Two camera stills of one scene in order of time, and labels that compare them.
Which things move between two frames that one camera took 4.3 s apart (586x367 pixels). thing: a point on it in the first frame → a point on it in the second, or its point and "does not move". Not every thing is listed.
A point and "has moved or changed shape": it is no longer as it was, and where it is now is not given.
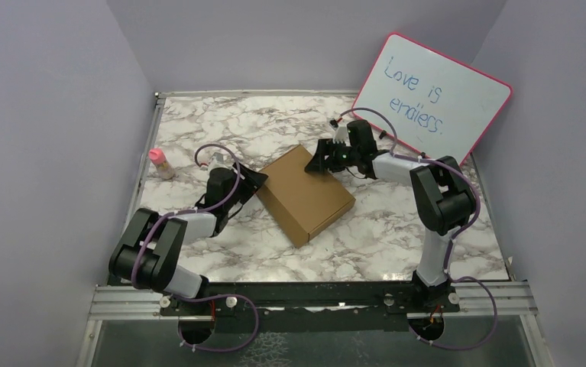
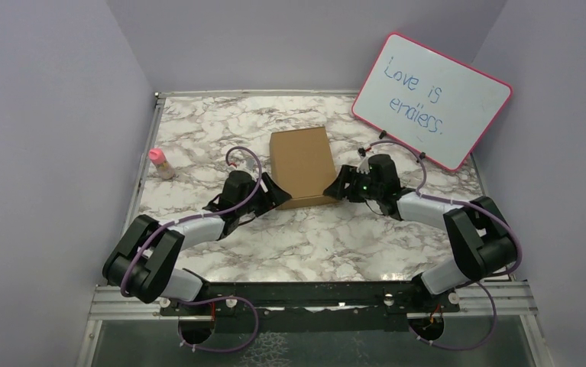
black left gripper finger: x=252 y=180 → x=275 y=193
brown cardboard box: x=302 y=203 has moved or changed shape
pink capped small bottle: x=164 y=170 does not move
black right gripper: x=317 y=164 → x=348 y=175
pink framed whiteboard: x=439 y=105 does not move
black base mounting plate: x=305 y=306 does not move
